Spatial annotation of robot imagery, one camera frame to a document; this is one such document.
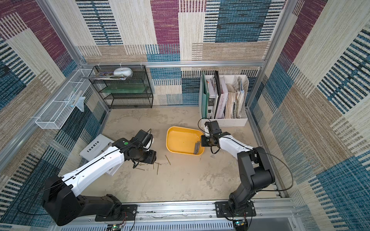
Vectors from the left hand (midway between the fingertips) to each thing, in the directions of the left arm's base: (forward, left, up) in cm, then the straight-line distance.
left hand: (152, 157), depth 81 cm
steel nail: (+12, -26, -9) cm, 30 cm away
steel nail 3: (-3, +8, -10) cm, 13 cm away
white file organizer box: (+33, -44, +13) cm, 56 cm away
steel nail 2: (+3, -7, -11) cm, 13 cm away
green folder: (+29, -31, +18) cm, 46 cm away
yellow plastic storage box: (+12, -18, -2) cm, 21 cm away
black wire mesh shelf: (+51, +25, +10) cm, 57 cm away
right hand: (+14, -30, -5) cm, 34 cm away
